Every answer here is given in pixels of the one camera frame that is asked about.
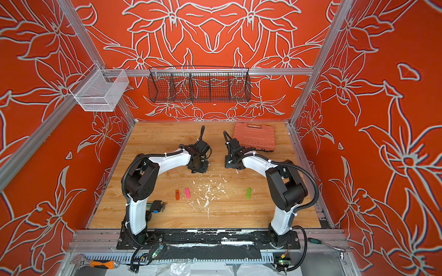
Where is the red plastic tool case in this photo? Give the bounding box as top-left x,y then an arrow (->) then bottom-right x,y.
233,123 -> 276,152

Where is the green usb drive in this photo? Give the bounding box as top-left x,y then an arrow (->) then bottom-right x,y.
246,188 -> 252,199

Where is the pink usb drive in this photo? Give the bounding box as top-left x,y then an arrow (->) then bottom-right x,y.
185,187 -> 191,198

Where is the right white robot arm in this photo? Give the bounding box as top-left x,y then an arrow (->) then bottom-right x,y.
224,132 -> 320,238

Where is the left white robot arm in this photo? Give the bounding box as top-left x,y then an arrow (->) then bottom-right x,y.
121,139 -> 212,236

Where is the black wire wall basket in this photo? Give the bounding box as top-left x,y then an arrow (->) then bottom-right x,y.
147,66 -> 252,104

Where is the black connector with coloured wires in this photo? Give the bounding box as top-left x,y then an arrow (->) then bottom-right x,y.
146,200 -> 165,213

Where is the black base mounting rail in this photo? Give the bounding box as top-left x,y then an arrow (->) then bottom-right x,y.
117,228 -> 301,250

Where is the green handled screwdriver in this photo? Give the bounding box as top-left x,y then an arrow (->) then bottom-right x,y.
307,238 -> 346,253

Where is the white mesh wall basket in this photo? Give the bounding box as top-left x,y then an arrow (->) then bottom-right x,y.
69,69 -> 129,112

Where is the orange handled adjustable wrench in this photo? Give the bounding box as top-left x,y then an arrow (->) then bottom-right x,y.
70,254 -> 120,270

